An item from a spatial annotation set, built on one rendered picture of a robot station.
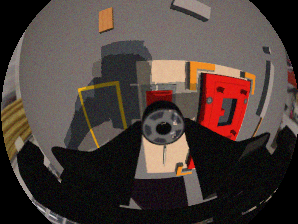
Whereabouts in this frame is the orange flat rectangular tile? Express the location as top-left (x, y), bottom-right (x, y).
top-left (98, 7), bottom-right (114, 34)

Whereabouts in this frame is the yellow rectangular outline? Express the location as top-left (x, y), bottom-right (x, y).
top-left (77, 80), bottom-right (128, 148)

